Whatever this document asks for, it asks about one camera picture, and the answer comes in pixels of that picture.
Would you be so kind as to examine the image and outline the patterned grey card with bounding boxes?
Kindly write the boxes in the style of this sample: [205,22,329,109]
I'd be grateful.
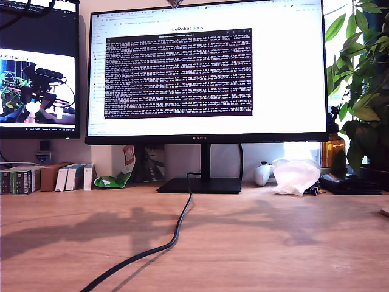
[142,144,167,183]

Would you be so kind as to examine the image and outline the white game controller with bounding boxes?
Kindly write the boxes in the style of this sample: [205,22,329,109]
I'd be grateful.
[253,161,274,187]

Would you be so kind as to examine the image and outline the green white gum bag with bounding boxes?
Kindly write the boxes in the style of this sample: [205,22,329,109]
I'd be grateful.
[94,145,136,189]

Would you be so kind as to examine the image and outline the large black Huawei monitor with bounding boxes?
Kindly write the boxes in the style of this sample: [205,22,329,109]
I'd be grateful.
[84,0,331,195]

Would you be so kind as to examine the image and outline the crumpled white plastic bag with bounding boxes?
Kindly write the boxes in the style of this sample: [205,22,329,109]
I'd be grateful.
[271,157,322,196]

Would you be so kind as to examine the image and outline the white blue carton box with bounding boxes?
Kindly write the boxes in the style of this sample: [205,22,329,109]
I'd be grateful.
[55,165,75,192]
[65,164,87,192]
[83,163,97,191]

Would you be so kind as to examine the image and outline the amber glass bottle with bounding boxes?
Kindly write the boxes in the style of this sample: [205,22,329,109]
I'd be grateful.
[320,124,346,169]

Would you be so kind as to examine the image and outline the brown cardboard box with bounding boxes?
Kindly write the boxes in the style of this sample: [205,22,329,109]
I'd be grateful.
[40,162,75,192]

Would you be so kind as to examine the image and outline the blue shield badge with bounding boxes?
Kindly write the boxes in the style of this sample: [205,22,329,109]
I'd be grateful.
[35,151,52,165]

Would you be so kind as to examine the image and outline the black leather pouch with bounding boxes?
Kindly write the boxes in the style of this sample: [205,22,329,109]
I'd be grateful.
[318,173,383,196]

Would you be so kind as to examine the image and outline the green white carton box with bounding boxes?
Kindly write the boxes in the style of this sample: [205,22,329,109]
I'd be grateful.
[0,170,13,195]
[10,168,43,195]

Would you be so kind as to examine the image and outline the green leafy plant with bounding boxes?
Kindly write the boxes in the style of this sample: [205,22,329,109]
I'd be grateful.
[323,0,389,174]

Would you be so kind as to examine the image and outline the black plant pot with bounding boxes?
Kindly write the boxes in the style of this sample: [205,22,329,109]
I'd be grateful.
[358,165,389,185]

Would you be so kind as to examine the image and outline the black TUF gaming monitor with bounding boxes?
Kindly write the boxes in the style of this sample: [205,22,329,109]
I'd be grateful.
[0,0,81,140]

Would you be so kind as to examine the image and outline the hanging black monitor cable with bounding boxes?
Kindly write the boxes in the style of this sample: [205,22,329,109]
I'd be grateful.
[238,142,244,182]

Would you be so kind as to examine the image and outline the black power cable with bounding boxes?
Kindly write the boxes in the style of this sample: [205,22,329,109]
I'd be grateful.
[79,172,201,292]

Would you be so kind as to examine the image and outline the thin black cable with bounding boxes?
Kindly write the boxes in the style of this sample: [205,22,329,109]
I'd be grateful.
[0,149,15,167]

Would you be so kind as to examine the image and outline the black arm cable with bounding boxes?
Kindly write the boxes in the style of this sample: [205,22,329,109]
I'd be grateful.
[0,0,58,16]
[0,0,33,31]

